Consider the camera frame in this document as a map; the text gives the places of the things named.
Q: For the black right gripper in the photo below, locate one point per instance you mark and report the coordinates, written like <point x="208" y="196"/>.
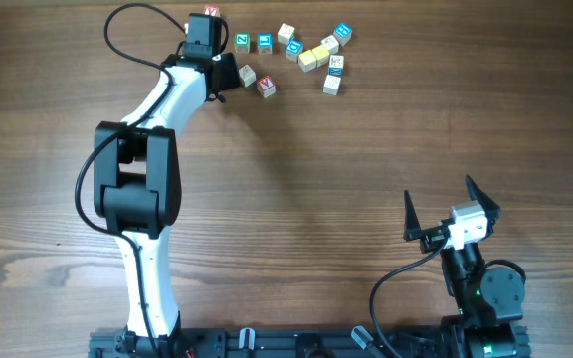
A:
<point x="432" y="237"/>

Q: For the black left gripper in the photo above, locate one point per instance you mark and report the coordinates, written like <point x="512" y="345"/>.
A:
<point x="229" y="60"/>

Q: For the red A wooden block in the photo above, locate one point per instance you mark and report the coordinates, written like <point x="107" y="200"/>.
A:
<point x="266" y="86"/>

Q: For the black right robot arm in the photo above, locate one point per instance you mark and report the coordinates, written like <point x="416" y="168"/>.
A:
<point x="489" y="295"/>

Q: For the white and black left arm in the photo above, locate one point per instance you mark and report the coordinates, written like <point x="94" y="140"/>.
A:
<point x="137" y="184"/>

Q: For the violin picture wooden block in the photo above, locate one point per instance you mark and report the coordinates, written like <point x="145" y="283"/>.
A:
<point x="247" y="75"/>

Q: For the green Z wooden block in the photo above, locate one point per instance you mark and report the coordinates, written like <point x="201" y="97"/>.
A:
<point x="242" y="42"/>

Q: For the blue letter wooden block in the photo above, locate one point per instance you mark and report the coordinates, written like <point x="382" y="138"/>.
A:
<point x="265" y="43"/>

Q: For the red Y wooden block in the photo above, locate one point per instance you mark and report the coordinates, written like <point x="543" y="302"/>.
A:
<point x="211" y="10"/>

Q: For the blue D wooden block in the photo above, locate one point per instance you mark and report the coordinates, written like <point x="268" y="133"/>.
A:
<point x="293" y="50"/>

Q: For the plain leaf wooden block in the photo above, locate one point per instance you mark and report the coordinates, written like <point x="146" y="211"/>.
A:
<point x="286" y="33"/>

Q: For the yellow wooden block front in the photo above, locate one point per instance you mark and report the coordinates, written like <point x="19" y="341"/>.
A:
<point x="307" y="60"/>

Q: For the yellow wooden block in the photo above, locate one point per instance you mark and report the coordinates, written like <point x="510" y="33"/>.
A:
<point x="307" y="60"/>
<point x="321" y="55"/>

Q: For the yellow wooden block rear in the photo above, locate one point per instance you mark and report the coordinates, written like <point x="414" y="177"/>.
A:
<point x="321" y="55"/>

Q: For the plain wooden block lowest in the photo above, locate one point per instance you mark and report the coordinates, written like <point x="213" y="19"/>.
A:
<point x="332" y="85"/>

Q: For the plain picture wooden block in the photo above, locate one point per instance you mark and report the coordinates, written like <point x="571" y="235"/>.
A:
<point x="331" y="44"/>

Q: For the block with blue side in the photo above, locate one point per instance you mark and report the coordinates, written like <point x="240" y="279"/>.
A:
<point x="336" y="65"/>

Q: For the blue top right block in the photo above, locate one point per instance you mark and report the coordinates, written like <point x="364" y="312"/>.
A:
<point x="343" y="33"/>

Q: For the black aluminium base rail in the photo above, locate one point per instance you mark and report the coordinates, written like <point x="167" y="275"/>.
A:
<point x="412" y="341"/>

